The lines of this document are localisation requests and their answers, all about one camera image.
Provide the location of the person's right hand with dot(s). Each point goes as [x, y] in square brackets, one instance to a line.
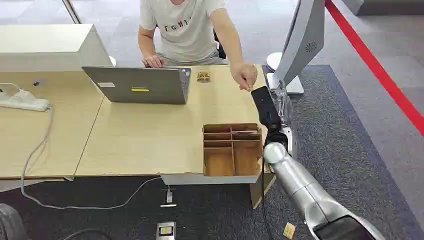
[153, 61]

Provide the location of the metal pole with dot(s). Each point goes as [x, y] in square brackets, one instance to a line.
[71, 11]

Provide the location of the white power strip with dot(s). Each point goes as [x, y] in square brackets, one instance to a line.
[23, 101]

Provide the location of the dark grey rounded robot part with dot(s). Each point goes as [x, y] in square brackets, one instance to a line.
[10, 223]

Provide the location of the grey-white display stand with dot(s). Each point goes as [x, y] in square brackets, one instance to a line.
[299, 43]

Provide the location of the yellow card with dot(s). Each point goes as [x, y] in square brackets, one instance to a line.
[289, 230]

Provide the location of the wooden desk leg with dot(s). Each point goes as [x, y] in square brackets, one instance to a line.
[261, 192]

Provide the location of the black chair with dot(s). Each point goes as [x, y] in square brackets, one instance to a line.
[220, 46]

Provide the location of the metal floor socket box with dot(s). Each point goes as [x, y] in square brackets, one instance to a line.
[166, 230]

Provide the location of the person's hand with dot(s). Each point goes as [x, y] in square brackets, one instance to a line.
[244, 75]
[153, 61]

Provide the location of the dark grey carpet mat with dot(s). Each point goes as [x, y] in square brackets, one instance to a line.
[331, 149]

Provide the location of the small white plug adapter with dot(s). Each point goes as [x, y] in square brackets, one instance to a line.
[169, 197]

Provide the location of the wooden compartment box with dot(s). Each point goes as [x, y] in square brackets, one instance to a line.
[232, 155]

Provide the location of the dark right robot hand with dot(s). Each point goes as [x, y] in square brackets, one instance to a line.
[265, 109]

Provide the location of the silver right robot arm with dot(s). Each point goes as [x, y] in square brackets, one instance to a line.
[304, 188]

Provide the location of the person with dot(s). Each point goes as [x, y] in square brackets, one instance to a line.
[185, 33]

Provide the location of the grey laptop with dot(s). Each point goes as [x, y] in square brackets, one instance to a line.
[142, 85]

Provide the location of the person's left hand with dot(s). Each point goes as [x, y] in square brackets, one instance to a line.
[244, 75]

